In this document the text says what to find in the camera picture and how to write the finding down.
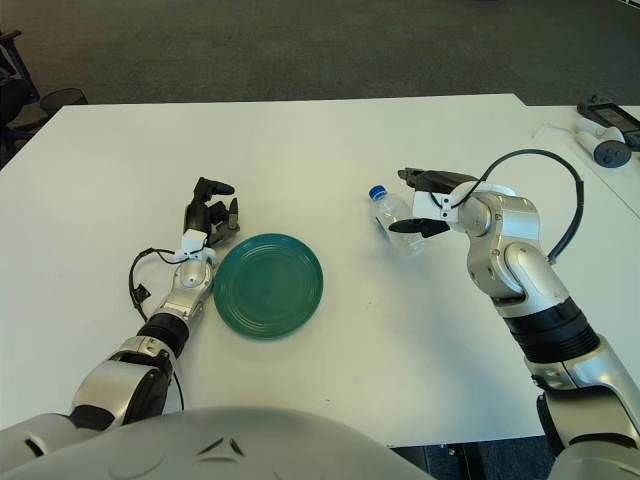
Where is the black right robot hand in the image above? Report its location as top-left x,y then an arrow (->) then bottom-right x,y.
388,168 -> 517,239

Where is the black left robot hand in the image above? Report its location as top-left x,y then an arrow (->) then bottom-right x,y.
172,176 -> 242,264

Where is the clear plastic bottle blue cap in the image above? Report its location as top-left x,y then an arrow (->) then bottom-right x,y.
368,184 -> 429,257

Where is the green ribbed plate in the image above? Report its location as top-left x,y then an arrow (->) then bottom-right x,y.
213,232 -> 325,342

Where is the white handheld controller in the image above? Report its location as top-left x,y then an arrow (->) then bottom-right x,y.
572,115 -> 631,169

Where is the black handheld device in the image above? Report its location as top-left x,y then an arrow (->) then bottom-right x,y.
576,93 -> 640,149

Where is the black office chair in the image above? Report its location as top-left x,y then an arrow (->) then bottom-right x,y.
0,29 -> 51,166

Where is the grey robot torso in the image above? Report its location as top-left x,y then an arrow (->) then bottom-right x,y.
0,407 -> 436,480

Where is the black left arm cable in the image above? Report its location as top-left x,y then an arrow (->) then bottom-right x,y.
128,248 -> 186,321

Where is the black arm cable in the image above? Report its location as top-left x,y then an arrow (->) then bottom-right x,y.
128,248 -> 186,321
439,148 -> 586,264

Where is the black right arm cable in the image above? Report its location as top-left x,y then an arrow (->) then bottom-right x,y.
439,148 -> 586,264

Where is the thin white cable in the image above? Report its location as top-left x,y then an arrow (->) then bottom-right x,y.
529,121 -> 576,142

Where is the black wire mesh bin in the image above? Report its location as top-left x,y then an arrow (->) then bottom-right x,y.
39,88 -> 90,119

